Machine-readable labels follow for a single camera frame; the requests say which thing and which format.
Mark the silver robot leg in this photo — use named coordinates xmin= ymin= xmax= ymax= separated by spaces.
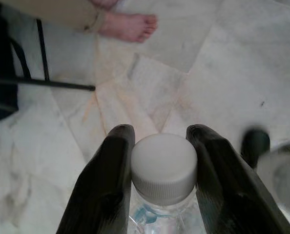
xmin=256 ymin=140 xmax=290 ymax=216

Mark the beige trouser leg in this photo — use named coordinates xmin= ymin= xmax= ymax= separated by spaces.
xmin=0 ymin=0 xmax=107 ymax=34

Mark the black metal chair frame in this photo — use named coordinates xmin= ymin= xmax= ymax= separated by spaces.
xmin=0 ymin=19 xmax=96 ymax=92

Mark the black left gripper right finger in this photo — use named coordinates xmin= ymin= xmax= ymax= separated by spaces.
xmin=185 ymin=124 xmax=290 ymax=234

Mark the black robot foot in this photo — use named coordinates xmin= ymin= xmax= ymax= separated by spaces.
xmin=241 ymin=126 xmax=271 ymax=169

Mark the bare person foot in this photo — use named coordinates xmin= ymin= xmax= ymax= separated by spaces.
xmin=98 ymin=12 xmax=159 ymax=44
xmin=90 ymin=0 xmax=126 ymax=12

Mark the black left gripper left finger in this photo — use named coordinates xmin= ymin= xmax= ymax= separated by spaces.
xmin=56 ymin=124 xmax=136 ymax=234

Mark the clear plastic bottle white cap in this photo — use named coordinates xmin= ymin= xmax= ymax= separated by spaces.
xmin=127 ymin=133 xmax=207 ymax=234

